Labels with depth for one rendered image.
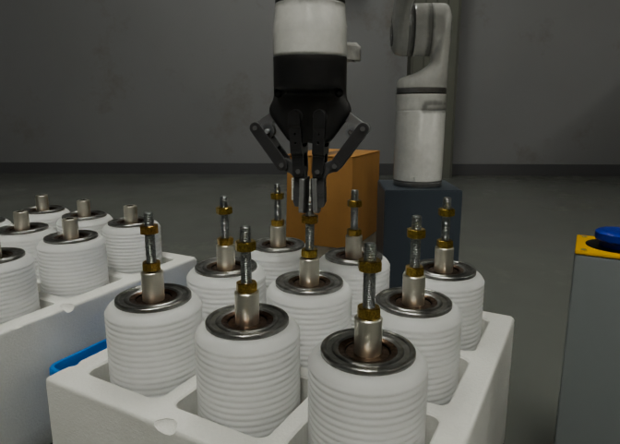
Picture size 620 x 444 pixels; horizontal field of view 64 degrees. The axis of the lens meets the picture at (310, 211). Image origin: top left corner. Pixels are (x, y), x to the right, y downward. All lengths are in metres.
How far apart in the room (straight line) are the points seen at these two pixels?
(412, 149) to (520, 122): 2.84
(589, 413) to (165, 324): 0.41
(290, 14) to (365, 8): 3.09
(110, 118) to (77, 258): 3.08
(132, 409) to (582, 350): 0.42
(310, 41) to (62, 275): 0.50
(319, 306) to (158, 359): 0.16
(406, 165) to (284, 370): 0.58
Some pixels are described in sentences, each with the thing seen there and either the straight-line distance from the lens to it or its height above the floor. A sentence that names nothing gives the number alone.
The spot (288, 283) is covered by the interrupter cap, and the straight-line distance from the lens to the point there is 0.55.
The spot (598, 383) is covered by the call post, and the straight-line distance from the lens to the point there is 0.56.
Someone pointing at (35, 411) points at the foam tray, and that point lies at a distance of 0.78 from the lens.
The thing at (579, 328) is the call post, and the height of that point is 0.24.
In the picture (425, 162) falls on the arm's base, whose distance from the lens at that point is 0.94.
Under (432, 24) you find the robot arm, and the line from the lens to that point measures 0.95.
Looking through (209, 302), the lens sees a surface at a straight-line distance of 0.59.
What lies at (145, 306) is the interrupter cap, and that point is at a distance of 0.52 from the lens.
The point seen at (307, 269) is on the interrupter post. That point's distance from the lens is 0.55.
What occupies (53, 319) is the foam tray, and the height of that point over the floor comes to 0.17.
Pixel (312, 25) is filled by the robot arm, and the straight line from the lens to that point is 0.50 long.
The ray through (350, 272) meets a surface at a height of 0.24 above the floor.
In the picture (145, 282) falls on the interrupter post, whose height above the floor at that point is 0.27.
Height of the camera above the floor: 0.44
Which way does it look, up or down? 11 degrees down
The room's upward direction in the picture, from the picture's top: straight up
